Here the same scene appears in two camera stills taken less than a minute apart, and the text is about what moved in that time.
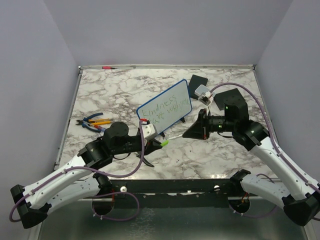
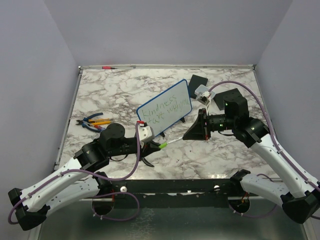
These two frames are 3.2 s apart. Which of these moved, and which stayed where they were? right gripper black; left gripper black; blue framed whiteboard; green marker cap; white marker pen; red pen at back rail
Moved: white marker pen; green marker cap
Stayed: right gripper black; left gripper black; blue framed whiteboard; red pen at back rail
